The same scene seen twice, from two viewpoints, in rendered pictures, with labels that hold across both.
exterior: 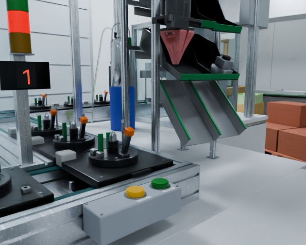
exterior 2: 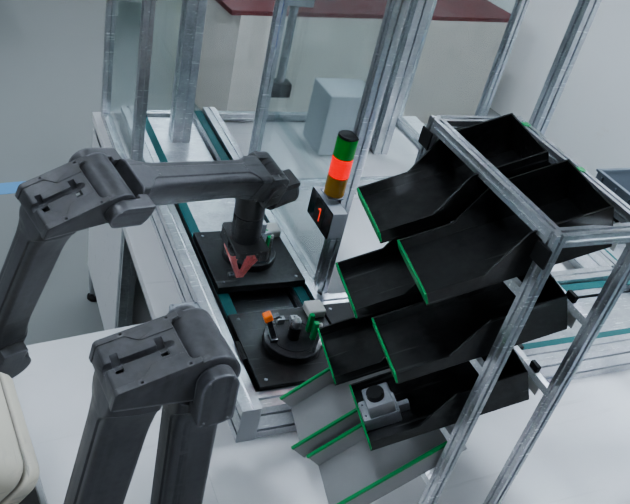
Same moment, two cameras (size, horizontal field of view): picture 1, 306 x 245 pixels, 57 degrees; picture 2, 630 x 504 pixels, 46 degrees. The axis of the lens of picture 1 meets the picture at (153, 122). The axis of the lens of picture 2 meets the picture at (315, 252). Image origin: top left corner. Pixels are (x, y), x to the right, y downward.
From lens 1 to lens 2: 179 cm
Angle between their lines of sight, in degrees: 93
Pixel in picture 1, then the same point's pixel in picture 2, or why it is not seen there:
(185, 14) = (230, 233)
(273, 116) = not seen: outside the picture
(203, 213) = not seen: hidden behind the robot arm
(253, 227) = (150, 450)
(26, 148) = (319, 276)
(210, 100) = (402, 459)
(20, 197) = (222, 273)
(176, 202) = not seen: hidden behind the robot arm
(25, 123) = (325, 254)
